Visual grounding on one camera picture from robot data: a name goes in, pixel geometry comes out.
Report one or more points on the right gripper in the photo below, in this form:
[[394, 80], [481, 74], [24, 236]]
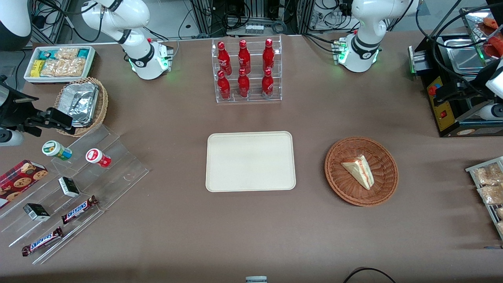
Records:
[[16, 111]]

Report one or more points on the cream rectangular tray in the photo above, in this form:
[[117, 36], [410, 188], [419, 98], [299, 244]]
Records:
[[250, 161]]

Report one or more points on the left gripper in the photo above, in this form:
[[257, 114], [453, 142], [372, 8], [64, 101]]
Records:
[[465, 87]]

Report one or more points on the brown round wicker basket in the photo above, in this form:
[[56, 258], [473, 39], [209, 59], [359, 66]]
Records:
[[346, 184]]

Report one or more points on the red plaid cookie box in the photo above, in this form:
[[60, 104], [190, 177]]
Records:
[[17, 181]]

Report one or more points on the red cola bottle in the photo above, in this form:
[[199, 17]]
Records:
[[243, 85], [244, 57], [268, 55], [224, 86], [267, 84], [224, 59]]

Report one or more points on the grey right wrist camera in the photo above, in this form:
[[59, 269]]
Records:
[[11, 138]]

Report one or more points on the steel warmer pan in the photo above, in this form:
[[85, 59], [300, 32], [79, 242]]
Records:
[[465, 59]]

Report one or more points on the green lidded snack cup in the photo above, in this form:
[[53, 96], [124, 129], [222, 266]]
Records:
[[53, 148]]

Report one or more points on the teal snack packet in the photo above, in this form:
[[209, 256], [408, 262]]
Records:
[[47, 54], [83, 53]]

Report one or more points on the small clear cracker packet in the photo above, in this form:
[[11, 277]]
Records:
[[67, 53]]

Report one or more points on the red lidded snack cup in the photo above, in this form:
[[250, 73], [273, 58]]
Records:
[[95, 156]]

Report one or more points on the light oval wicker basket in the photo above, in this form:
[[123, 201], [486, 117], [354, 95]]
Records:
[[103, 106]]

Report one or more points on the stacked aluminium foil trays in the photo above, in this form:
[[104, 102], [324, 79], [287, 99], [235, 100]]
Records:
[[80, 103]]

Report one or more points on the black food warmer machine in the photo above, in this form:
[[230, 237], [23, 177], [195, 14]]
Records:
[[442, 114]]

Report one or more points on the tray of packaged snacks right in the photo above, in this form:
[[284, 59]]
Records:
[[471, 169]]

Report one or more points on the grey power strip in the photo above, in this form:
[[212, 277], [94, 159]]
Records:
[[254, 28]]

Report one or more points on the small grey device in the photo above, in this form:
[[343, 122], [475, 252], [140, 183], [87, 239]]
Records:
[[256, 280]]

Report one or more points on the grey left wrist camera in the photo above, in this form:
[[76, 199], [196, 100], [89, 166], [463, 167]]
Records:
[[492, 112]]

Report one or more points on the yellow snack packet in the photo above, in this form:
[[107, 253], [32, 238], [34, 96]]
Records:
[[37, 68]]

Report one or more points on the small black box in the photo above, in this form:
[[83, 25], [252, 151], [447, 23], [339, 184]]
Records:
[[36, 212], [68, 186]]

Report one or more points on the triangle sandwich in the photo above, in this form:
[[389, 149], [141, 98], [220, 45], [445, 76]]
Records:
[[359, 171]]

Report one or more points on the white snack bin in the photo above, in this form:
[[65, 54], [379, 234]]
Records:
[[91, 59]]

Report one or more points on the clear bagged pastry packet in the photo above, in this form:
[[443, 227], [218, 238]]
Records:
[[500, 227], [500, 213], [487, 175], [491, 194]]

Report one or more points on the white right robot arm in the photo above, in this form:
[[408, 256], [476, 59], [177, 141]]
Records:
[[133, 43]]

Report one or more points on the clear acrylic stepped display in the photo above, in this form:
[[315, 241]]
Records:
[[122, 169]]

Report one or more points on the snickers chocolate bar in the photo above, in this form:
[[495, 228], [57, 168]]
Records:
[[42, 241], [78, 209]]

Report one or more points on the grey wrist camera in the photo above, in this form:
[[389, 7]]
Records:
[[492, 112], [11, 138]]

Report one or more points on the clear acrylic bottle rack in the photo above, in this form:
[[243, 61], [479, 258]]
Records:
[[251, 100]]

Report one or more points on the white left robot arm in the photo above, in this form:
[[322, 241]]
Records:
[[363, 23]]

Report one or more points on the large clear cracker packet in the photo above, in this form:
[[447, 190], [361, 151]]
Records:
[[65, 67]]

